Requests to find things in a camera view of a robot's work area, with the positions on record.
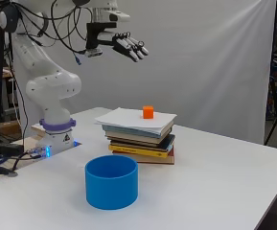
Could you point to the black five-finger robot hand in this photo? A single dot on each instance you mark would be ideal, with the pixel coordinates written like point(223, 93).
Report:
point(103, 32)

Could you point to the white seven-joint robot arm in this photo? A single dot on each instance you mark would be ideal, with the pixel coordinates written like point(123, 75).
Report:
point(53, 86)

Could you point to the orange cube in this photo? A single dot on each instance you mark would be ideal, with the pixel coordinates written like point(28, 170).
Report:
point(148, 112)

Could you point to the white flat book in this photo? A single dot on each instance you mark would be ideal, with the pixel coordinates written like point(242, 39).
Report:
point(132, 121)

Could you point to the teal book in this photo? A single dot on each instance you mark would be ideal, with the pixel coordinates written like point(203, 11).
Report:
point(125, 131)

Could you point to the white hanging sheet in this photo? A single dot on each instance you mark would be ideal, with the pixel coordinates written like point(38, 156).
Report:
point(202, 64)

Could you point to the beige book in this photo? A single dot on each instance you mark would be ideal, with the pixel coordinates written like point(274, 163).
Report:
point(132, 137)

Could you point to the black pole stand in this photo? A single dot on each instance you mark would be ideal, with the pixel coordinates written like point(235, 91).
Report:
point(0, 96)

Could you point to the dark book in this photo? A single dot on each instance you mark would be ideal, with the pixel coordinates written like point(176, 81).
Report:
point(150, 144)

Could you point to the yellow book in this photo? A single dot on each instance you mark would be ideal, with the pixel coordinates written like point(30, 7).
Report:
point(138, 151)

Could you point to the red book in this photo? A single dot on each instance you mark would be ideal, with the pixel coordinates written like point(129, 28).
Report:
point(150, 159)

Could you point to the black power box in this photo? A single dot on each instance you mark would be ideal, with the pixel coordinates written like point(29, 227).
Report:
point(7, 149)

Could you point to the blue round tub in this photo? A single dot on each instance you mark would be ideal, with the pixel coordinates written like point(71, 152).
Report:
point(111, 188)

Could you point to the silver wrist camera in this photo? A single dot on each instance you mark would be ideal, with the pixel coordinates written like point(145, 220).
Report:
point(93, 52)

